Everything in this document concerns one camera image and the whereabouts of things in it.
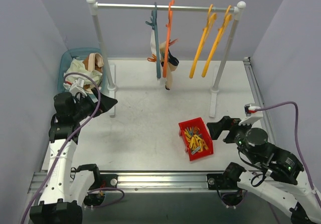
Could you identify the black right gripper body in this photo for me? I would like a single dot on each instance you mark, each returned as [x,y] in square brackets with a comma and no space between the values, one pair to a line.
[228,129]

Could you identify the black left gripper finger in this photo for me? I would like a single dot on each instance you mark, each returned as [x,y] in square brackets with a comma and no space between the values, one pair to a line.
[96,92]
[105,104]

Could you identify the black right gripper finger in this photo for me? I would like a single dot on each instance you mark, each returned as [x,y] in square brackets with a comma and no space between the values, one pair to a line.
[225,122]
[215,129]

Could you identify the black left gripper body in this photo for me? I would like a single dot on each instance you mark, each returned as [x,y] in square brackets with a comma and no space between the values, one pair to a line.
[93,104]

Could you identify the brown underwear cream waistband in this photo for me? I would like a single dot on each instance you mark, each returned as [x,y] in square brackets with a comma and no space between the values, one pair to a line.
[94,61]

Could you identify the yellow hanger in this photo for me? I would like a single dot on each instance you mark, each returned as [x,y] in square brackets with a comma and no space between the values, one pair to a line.
[203,43]
[227,19]

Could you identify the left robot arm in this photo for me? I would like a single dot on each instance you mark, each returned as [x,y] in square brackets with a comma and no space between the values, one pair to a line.
[61,197]

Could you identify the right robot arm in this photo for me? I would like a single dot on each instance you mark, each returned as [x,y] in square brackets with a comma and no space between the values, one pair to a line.
[281,180]

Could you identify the pile of underwear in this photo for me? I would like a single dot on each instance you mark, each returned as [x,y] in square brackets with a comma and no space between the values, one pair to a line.
[95,75]

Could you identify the beige underwear navy trim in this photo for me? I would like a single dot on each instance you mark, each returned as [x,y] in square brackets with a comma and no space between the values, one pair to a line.
[173,63]

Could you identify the white underwear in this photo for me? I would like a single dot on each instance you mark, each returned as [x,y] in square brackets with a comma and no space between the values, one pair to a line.
[154,48]

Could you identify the orange hanger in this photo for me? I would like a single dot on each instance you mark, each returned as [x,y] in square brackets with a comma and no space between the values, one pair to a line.
[169,27]

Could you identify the blue-grey hanger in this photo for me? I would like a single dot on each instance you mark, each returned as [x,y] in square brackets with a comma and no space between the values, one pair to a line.
[153,24]

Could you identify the red plastic bin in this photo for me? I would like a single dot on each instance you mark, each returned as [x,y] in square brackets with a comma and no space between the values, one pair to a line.
[197,122]

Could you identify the clothespins in bin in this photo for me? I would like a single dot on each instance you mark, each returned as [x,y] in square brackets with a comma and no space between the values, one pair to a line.
[196,143]

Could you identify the teal plastic basket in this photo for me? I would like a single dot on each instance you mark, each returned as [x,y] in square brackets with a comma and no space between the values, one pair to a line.
[72,61]

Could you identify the white clothes rack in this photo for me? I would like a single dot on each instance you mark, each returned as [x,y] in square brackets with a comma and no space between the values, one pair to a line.
[236,11]

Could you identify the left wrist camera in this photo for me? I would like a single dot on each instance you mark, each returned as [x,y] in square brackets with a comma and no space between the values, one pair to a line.
[77,87]

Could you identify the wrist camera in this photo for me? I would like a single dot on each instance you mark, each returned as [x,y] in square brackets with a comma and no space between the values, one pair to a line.
[252,115]
[77,87]

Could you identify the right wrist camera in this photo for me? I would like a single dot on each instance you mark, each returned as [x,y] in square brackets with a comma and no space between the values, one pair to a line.
[252,115]

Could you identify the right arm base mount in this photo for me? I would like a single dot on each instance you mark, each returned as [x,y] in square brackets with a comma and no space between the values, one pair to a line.
[219,181]

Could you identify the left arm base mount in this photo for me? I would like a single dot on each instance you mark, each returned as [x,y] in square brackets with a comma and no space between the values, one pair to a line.
[105,180]

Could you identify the aluminium rail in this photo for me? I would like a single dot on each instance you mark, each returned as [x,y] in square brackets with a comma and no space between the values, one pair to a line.
[141,143]

